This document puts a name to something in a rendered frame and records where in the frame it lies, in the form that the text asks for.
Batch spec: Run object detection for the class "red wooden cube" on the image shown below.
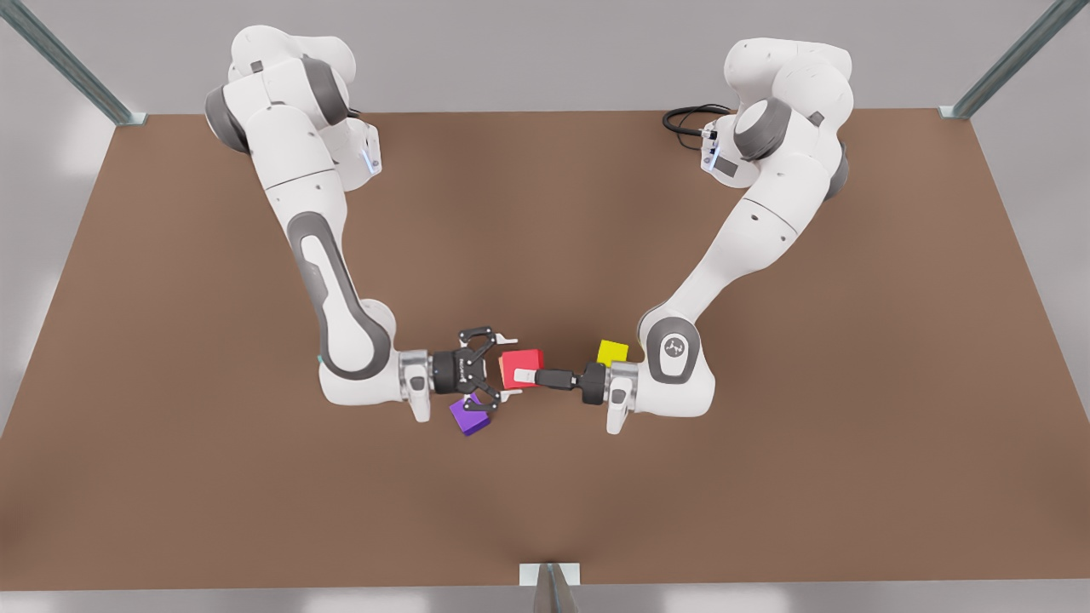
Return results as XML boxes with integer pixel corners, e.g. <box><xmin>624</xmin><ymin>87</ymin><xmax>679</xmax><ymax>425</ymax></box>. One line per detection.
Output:
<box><xmin>499</xmin><ymin>348</ymin><xmax>546</xmax><ymax>391</ymax></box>

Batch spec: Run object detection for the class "purple wooden cube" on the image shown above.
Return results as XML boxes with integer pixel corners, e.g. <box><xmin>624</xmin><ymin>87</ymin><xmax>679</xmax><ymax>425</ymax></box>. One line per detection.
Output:
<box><xmin>449</xmin><ymin>395</ymin><xmax>496</xmax><ymax>437</ymax></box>

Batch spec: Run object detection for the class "silver frame post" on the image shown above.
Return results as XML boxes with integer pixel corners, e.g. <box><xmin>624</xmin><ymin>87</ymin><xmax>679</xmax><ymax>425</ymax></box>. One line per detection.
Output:
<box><xmin>938</xmin><ymin>0</ymin><xmax>1090</xmax><ymax>120</ymax></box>
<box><xmin>519</xmin><ymin>562</ymin><xmax>582</xmax><ymax>613</ymax></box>
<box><xmin>0</xmin><ymin>0</ymin><xmax>147</xmax><ymax>128</ymax></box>

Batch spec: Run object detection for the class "black cable loop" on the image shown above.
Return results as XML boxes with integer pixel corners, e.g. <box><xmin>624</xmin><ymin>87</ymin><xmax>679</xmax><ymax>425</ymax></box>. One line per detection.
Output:
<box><xmin>663</xmin><ymin>104</ymin><xmax>734</xmax><ymax>155</ymax></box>

